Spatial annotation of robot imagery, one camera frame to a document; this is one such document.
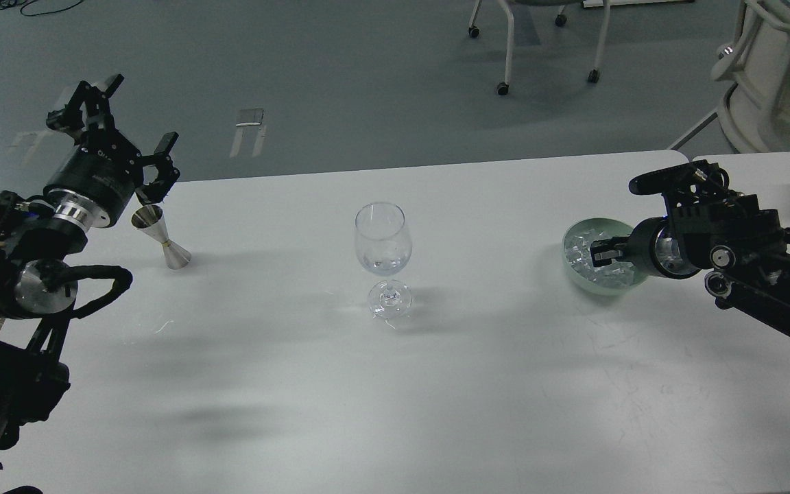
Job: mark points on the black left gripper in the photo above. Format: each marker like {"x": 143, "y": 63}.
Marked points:
{"x": 106, "y": 185}

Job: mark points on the green bowl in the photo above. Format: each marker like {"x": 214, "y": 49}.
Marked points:
{"x": 615, "y": 229}

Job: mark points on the white office chair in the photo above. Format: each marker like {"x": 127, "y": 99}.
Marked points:
{"x": 754, "y": 113}

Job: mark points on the white rolling chair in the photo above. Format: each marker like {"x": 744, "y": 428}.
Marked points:
{"x": 523, "y": 30}

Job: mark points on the steel double jigger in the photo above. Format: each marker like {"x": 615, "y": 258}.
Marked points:
{"x": 150, "y": 219}

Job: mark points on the clear wine glass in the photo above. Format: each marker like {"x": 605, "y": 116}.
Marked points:
{"x": 383, "y": 246}

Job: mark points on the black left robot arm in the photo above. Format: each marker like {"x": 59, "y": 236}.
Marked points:
{"x": 40, "y": 294}

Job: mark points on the pile of ice cubes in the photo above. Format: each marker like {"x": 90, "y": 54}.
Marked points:
{"x": 616, "y": 275}

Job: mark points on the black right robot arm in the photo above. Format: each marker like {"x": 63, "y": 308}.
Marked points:
{"x": 709, "y": 228}

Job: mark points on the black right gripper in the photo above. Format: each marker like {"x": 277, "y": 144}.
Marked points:
{"x": 651, "y": 248}

